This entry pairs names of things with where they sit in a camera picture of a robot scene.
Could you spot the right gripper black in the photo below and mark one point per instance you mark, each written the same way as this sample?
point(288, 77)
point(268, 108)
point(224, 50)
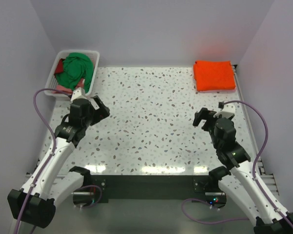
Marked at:
point(206, 119)

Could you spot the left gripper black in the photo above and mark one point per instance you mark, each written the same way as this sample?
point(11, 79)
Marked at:
point(97, 110)

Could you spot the green t shirt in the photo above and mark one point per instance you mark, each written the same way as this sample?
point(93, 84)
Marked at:
point(76, 67)

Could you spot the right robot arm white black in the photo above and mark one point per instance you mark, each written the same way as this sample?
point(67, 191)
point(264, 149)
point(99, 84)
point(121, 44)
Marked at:
point(238, 178)

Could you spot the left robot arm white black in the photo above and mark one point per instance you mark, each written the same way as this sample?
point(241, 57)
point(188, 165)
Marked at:
point(36, 201)

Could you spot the pink folded shirt under stack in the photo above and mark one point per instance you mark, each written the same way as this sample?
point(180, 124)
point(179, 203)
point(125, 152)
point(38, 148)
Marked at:
point(218, 91)

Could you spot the pink t shirt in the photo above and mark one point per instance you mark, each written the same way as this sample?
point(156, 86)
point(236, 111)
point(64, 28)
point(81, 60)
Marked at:
point(67, 90)

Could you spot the orange folded t shirt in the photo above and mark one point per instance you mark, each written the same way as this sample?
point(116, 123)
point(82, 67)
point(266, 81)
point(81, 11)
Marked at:
point(213, 76)

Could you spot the dark red t shirt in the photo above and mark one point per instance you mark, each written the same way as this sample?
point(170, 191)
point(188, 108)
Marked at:
point(60, 66)

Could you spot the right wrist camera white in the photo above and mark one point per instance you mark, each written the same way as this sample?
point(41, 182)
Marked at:
point(226, 111)

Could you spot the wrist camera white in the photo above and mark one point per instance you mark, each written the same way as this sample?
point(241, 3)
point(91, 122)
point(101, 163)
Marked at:
point(226, 111)
point(77, 94)

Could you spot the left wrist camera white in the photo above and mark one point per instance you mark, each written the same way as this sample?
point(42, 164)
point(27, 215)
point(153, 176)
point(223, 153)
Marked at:
point(77, 94)

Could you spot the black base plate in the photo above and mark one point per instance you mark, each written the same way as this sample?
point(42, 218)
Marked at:
point(149, 187)

